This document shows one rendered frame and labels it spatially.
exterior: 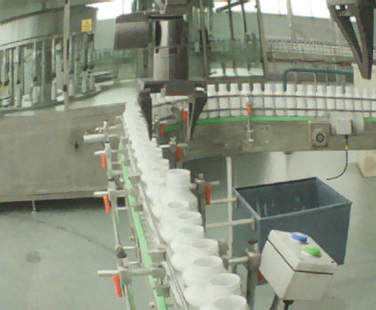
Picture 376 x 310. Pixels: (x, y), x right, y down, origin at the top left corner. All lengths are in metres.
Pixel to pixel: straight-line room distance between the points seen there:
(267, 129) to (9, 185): 2.60
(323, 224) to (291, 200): 0.30
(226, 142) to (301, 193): 0.98
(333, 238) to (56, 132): 3.19
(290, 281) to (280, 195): 1.01
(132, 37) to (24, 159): 3.63
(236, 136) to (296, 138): 0.32
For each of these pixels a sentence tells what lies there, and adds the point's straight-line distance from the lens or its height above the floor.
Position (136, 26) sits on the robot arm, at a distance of 0.81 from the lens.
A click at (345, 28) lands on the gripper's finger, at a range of 0.44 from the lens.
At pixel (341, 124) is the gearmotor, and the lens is 2.50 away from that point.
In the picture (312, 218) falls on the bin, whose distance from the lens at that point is 1.42.
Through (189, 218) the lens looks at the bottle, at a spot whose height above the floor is 1.16.
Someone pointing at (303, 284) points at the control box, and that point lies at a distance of 0.72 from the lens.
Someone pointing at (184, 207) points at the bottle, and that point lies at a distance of 0.81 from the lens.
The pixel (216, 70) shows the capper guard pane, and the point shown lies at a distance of 6.30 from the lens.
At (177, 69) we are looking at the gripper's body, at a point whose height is 1.37.
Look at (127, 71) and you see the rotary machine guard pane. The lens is 4.26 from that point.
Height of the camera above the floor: 1.42
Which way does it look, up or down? 13 degrees down
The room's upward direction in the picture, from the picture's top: 3 degrees counter-clockwise
